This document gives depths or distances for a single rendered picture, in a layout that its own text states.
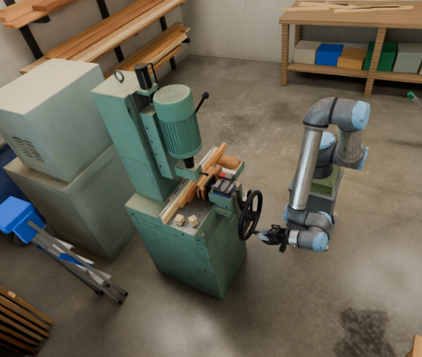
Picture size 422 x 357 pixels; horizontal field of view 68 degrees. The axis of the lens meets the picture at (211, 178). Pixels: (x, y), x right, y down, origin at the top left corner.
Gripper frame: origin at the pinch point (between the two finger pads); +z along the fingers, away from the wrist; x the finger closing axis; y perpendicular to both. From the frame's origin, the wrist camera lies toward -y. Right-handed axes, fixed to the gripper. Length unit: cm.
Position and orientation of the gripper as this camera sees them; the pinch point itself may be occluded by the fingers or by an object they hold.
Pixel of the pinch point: (258, 236)
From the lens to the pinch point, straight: 178.5
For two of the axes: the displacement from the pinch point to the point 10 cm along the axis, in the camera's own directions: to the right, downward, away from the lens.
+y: -4.1, -7.6, -5.0
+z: -7.7, 0.0, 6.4
